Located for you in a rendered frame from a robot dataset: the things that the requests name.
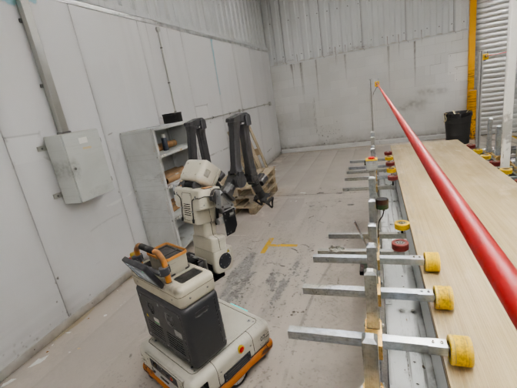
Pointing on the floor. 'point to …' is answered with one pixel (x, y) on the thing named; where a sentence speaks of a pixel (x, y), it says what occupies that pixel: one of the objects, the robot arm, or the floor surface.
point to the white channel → (509, 85)
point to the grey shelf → (151, 135)
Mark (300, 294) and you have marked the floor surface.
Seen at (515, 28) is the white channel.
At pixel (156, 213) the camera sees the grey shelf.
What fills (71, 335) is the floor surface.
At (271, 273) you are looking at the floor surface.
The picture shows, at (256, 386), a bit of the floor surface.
